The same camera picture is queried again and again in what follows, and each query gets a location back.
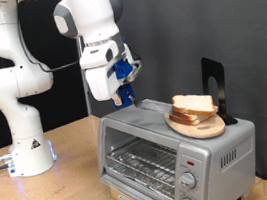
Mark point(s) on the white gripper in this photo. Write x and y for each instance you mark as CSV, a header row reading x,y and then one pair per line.
x,y
102,82

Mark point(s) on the black spatula with blue block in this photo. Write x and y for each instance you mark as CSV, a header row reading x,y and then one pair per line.
x,y
124,96

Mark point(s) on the white bread slice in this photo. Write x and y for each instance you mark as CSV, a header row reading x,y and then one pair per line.
x,y
182,121
193,103
183,115

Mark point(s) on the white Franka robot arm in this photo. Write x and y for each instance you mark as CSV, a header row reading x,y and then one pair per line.
x,y
23,130

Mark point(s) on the silver toaster oven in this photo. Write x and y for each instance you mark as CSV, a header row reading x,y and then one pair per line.
x,y
218,168

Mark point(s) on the vertical metal pole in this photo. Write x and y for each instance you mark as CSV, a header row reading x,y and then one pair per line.
x,y
87,96

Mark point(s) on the round wooden cutting board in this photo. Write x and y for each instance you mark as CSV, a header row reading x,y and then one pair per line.
x,y
205,129

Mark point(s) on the black metal bookend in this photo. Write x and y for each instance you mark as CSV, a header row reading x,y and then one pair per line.
x,y
218,70

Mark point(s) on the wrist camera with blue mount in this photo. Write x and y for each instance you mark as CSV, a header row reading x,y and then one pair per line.
x,y
123,69

